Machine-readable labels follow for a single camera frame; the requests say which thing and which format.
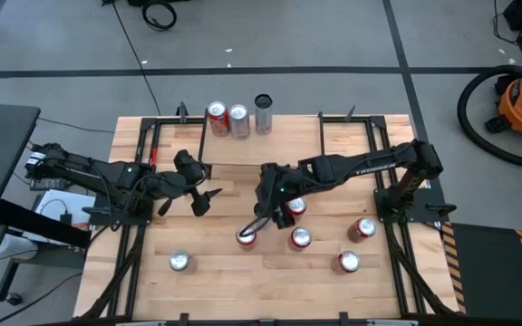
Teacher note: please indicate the tall silver Celsius can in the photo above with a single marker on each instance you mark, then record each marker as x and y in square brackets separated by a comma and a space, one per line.
[263, 120]

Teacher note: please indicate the black mat with hazard stripes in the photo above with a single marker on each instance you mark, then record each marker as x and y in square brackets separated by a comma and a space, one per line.
[487, 271]

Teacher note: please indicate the white paper sheets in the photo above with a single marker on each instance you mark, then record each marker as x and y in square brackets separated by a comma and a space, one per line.
[55, 201]

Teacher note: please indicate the red Coke Zero can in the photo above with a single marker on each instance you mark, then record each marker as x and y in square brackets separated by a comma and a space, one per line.
[302, 236]
[297, 206]

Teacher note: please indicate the black caster wheel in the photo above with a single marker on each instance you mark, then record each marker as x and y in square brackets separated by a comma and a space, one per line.
[14, 299]

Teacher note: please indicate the wooden shelf with black legs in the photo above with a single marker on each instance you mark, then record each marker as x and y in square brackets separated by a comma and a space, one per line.
[288, 145]

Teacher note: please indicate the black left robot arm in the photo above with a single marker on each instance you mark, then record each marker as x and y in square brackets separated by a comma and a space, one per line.
[75, 165]

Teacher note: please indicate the silver Diet Coke can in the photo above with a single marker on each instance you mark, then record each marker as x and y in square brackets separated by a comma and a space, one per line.
[179, 260]
[239, 124]

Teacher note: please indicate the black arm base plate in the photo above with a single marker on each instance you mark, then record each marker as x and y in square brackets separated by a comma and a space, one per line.
[102, 218]
[428, 197]

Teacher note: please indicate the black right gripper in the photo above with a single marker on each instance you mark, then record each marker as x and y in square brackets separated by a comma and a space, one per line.
[272, 190]

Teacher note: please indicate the red Fanta can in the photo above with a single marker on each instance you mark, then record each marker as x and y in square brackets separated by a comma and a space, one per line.
[248, 244]

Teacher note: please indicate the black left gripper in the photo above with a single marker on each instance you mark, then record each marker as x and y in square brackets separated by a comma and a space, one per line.
[190, 166]

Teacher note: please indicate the red soda can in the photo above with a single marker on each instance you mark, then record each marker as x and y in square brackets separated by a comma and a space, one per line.
[219, 122]
[349, 261]
[366, 226]

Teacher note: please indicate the black power adapter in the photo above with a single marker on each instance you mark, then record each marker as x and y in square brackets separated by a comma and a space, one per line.
[45, 184]

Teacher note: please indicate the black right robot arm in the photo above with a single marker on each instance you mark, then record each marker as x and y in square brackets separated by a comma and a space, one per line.
[379, 163]

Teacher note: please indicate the black metal table frame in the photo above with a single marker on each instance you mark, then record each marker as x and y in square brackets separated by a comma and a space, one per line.
[175, 120]

